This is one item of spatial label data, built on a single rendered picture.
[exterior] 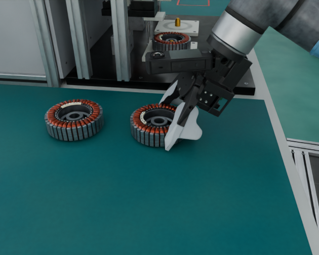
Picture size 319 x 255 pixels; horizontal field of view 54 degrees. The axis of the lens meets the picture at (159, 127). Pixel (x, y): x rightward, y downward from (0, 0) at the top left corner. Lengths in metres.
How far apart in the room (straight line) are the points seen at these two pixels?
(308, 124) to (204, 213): 1.79
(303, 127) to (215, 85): 1.65
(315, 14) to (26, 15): 0.59
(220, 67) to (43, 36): 0.43
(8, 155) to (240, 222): 0.41
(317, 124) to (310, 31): 1.73
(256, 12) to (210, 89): 0.14
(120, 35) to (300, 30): 0.39
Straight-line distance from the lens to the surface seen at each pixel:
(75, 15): 0.76
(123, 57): 0.75
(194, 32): 1.10
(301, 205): 0.52
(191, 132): 0.56
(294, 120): 2.22
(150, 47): 0.96
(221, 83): 0.57
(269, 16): 0.53
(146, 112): 0.62
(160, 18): 0.89
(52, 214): 0.49
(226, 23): 0.53
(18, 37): 0.83
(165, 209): 0.47
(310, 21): 0.53
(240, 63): 0.56
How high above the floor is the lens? 1.10
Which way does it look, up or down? 34 degrees down
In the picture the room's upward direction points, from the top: straight up
